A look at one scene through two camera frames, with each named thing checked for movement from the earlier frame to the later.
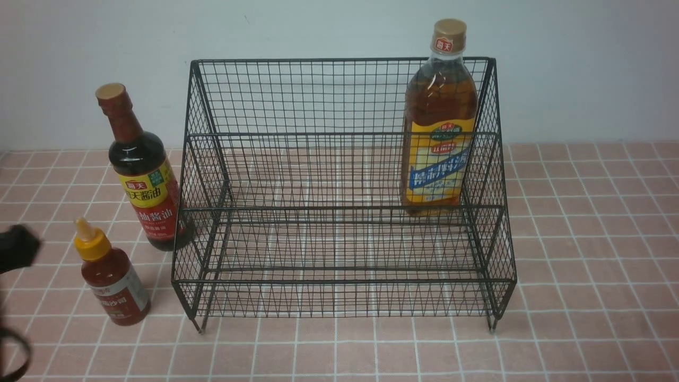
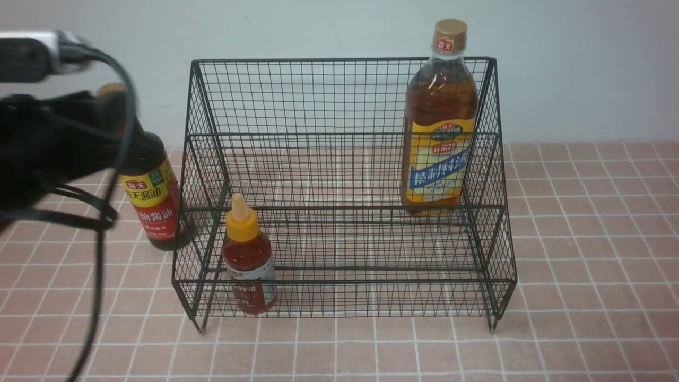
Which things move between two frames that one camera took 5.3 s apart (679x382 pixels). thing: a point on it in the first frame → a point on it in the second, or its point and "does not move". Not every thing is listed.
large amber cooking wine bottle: (440, 126) does not move
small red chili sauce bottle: (111, 276) → (247, 261)
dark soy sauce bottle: (144, 174) does not move
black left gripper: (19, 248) → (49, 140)
